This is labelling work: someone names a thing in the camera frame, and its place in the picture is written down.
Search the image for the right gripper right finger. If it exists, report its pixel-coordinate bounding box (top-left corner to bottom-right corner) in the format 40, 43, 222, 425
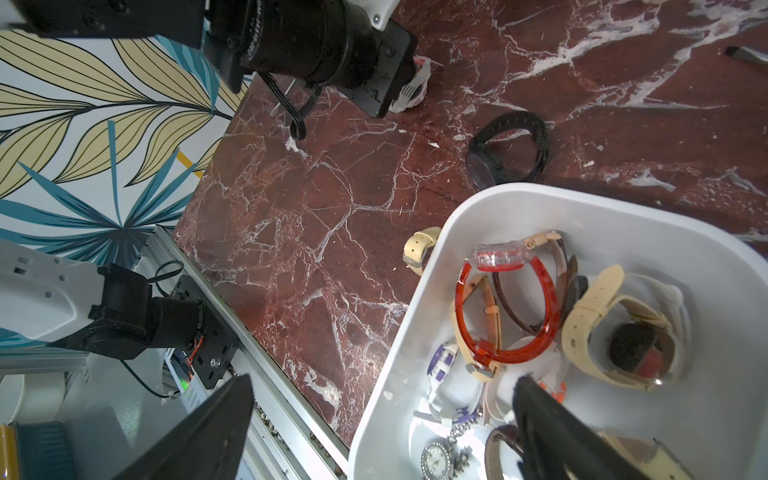
513, 376, 645, 479

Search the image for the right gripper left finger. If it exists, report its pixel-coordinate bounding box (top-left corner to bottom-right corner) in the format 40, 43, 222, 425
117, 375, 254, 479

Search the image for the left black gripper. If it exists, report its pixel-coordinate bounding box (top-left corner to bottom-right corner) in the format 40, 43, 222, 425
240, 1, 417, 118

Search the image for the orange clear strap watch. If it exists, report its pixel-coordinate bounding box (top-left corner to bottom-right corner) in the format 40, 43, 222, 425
483, 342, 570, 423

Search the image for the silver pendant chain watch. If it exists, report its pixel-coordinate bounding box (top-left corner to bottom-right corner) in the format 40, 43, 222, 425
419, 412, 482, 480

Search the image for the clear strap purple watch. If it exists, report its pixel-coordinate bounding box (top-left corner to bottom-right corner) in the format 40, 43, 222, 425
413, 341, 483, 428

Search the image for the red transparent watch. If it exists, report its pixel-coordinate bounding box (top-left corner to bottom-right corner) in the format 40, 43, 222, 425
460, 231, 569, 365

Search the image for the black band watch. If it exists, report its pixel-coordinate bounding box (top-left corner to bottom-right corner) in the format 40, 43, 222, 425
465, 111, 550, 190

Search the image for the small beige watch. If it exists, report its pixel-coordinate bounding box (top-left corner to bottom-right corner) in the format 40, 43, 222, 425
402, 226, 442, 276

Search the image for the pink beige strap watch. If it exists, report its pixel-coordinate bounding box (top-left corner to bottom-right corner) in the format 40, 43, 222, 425
389, 56, 432, 113

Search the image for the dark strap rose gold watch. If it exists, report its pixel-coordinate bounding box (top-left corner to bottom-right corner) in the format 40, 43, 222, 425
449, 268, 502, 382

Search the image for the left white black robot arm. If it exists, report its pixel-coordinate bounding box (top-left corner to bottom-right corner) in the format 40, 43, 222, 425
1, 1, 418, 359

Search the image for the white plastic storage tray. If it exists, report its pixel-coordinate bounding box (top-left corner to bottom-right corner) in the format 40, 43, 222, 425
348, 183, 767, 479

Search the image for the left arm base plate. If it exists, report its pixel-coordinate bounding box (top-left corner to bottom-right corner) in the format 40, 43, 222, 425
173, 275, 238, 390

